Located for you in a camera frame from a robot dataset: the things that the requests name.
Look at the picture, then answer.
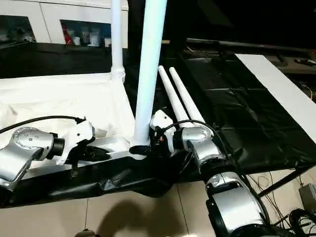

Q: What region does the white plastic table top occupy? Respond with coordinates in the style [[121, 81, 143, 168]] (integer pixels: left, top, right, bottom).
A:
[[0, 72, 152, 181]]

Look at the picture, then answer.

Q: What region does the white plastic table leg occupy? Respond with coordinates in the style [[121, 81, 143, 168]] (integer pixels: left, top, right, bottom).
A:
[[158, 65, 185, 128], [168, 67, 206, 124], [129, 0, 169, 159], [110, 0, 126, 82]]

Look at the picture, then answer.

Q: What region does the black glossy mat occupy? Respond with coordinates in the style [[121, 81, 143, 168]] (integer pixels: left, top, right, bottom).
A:
[[0, 40, 316, 208]]

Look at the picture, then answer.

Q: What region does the black metal stand bar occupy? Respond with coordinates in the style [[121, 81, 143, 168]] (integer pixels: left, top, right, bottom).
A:
[[256, 168, 310, 196]]

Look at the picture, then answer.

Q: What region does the flat white board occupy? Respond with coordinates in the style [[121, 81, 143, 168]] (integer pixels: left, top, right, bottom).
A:
[[234, 53, 316, 127]]

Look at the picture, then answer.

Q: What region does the white glass-door cabinet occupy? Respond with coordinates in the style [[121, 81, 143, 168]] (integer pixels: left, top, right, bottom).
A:
[[0, 0, 129, 49]]

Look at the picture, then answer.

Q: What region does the grey flat box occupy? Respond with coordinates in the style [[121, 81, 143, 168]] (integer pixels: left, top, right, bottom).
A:
[[298, 182, 316, 203]]

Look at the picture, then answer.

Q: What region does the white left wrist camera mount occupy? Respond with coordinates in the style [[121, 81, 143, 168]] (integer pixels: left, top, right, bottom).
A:
[[55, 117, 96, 166]]

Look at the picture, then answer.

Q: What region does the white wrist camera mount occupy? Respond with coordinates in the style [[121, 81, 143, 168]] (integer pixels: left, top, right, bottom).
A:
[[150, 110, 176, 159], [55, 117, 96, 166]]

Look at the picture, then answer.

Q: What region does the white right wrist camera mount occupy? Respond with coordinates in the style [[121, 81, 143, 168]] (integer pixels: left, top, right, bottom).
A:
[[150, 110, 176, 159]]

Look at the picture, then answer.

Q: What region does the black left wrist camera cable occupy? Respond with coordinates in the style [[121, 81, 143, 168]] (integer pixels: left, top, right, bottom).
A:
[[0, 115, 86, 134]]

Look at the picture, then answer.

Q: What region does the long black metal rail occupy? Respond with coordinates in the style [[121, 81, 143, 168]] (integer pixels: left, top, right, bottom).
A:
[[186, 38, 316, 54]]

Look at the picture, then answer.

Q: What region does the black cable coil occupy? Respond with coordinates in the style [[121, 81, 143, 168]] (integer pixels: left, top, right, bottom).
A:
[[288, 208, 316, 237]]

